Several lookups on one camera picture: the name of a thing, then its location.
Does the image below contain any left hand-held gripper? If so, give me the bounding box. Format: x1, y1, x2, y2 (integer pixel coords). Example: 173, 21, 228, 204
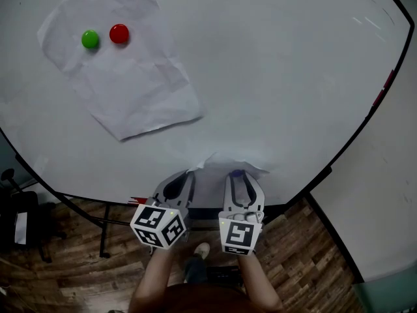
130, 170, 197, 250

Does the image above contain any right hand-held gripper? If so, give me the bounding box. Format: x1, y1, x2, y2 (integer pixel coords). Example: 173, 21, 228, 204
218, 170, 266, 256

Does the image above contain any small white paper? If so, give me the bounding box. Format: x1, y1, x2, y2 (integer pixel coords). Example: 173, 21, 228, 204
187, 152, 271, 207

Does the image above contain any large white paper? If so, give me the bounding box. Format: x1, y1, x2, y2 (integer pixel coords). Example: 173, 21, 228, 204
36, 0, 207, 142

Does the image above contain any whiteboard with black frame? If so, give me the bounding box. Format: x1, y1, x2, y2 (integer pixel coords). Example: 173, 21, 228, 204
0, 0, 416, 260

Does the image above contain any person's left forearm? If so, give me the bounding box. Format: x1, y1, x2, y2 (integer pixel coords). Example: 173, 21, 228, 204
128, 246, 174, 313

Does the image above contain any person's right forearm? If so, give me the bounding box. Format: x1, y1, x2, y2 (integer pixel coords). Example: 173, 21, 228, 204
237, 252, 285, 313

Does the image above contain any person's beige shoe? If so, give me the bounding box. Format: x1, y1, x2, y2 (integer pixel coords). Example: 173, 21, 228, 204
193, 242, 211, 260

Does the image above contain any person's dark trouser leg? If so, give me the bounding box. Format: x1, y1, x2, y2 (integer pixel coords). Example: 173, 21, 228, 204
183, 254, 209, 284

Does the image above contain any black electronic box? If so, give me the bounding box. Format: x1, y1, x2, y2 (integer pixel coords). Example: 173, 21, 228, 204
206, 265, 244, 287

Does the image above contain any person's brown shirt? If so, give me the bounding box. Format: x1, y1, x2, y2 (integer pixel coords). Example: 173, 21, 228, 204
155, 282, 263, 313

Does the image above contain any black office chair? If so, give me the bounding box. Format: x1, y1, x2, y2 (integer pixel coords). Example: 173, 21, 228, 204
0, 168, 68, 263

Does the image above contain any white sheet on chair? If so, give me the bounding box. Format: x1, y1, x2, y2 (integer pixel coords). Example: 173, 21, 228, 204
14, 211, 29, 245

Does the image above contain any red round magnet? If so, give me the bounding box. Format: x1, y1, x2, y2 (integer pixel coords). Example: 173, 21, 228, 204
109, 23, 130, 45

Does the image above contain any green round magnet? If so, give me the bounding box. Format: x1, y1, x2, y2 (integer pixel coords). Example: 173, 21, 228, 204
81, 29, 100, 50

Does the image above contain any red marker on board edge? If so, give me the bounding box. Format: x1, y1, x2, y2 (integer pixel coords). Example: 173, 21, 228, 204
372, 70, 395, 108

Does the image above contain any frosted glass panel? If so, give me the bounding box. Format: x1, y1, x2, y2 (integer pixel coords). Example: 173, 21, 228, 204
352, 265, 417, 313

